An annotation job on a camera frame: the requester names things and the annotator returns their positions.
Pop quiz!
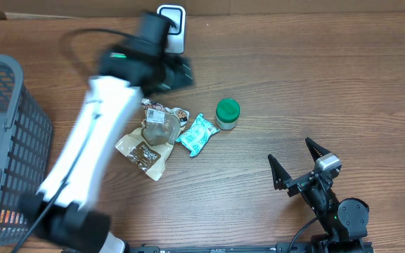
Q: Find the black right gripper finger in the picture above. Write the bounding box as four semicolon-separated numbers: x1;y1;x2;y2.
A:
305;137;330;161
268;154;292;190

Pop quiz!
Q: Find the green lid jar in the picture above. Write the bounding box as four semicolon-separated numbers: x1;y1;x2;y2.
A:
216;98;240;130

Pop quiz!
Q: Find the teal snack packet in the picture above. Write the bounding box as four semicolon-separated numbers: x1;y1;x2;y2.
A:
176;113;220;157

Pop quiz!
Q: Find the brown white snack pouch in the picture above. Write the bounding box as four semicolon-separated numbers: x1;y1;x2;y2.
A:
115;98;190;181

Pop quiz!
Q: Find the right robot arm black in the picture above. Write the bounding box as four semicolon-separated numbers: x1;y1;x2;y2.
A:
268;137;374;252

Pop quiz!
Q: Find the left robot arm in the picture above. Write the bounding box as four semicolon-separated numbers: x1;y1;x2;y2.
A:
18;4;193;252

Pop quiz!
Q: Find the white barcode scanner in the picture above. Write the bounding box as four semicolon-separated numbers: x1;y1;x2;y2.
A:
157;4;186;54

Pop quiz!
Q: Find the grey plastic shopping basket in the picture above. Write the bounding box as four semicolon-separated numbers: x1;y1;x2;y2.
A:
0;54;53;246

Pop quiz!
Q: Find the orange red snack packet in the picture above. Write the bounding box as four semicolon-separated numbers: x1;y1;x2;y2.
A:
0;209;26;224

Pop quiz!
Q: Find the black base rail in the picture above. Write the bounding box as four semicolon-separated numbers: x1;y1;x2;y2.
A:
61;240;374;253

